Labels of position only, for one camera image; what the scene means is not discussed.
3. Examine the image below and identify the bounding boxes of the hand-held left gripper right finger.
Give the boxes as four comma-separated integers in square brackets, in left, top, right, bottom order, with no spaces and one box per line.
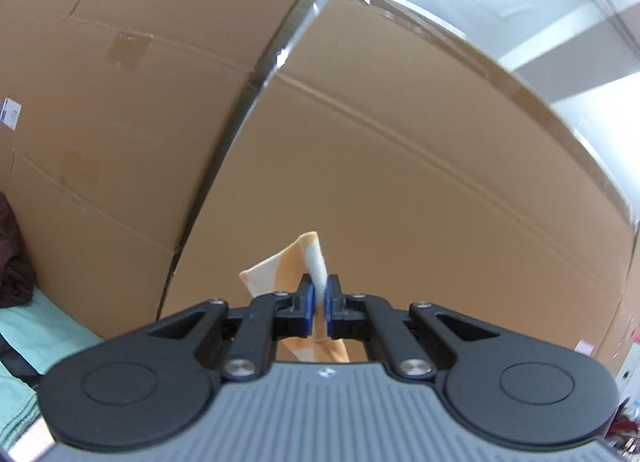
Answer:
[324,273,496,380]

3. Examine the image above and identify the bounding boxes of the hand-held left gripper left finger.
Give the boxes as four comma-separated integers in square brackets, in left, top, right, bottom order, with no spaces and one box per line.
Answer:
[150,274,317,383]

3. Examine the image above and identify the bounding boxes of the orange white striped shirt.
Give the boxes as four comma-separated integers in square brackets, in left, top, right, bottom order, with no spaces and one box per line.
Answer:
[239,231,349,364]

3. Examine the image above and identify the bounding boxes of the large wide cardboard box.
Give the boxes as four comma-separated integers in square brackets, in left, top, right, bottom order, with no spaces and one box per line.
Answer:
[159,0,640,373]

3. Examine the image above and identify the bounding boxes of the cardboard box with small label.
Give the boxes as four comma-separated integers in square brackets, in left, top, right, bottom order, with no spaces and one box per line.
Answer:
[0,0,321,340]

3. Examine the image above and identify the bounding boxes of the teal bed sheet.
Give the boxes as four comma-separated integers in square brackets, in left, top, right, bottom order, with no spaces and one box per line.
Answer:
[0,287,107,448]

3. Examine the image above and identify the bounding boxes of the cardboard box with printed marks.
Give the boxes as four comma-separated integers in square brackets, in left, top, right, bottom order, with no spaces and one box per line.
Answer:
[597,287,640,383]

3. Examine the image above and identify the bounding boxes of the dark brown cloth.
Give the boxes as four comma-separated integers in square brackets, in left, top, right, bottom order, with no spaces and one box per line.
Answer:
[0,191,37,309]

